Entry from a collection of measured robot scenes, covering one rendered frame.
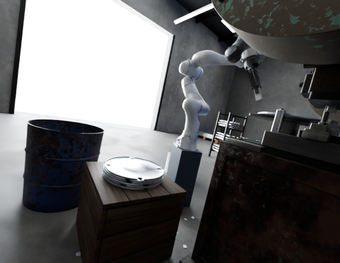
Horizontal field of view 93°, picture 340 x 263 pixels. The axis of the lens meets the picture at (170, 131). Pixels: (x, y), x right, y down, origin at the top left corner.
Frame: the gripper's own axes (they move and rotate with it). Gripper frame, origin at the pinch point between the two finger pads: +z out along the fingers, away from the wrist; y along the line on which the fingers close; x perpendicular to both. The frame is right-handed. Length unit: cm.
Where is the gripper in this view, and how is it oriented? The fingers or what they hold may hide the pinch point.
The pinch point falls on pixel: (257, 94)
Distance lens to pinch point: 101.3
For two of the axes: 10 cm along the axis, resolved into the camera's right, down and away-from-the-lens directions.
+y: -7.5, -0.8, -6.6
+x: 6.6, -2.1, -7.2
